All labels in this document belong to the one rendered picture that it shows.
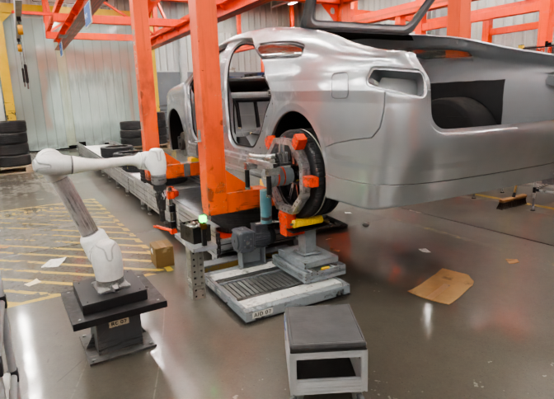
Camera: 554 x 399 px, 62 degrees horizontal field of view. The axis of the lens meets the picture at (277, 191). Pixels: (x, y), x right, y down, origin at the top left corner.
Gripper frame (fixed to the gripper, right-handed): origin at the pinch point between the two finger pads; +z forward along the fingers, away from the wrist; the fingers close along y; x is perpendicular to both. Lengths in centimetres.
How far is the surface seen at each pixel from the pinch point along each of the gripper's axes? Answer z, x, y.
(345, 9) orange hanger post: -164, 361, -221
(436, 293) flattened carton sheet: 73, 166, 80
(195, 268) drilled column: 50, 29, -22
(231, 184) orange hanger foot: 2, 77, -51
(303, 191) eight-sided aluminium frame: -4, 93, 23
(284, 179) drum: -9, 91, 2
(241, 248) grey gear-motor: 47, 71, -28
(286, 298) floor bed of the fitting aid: 65, 69, 32
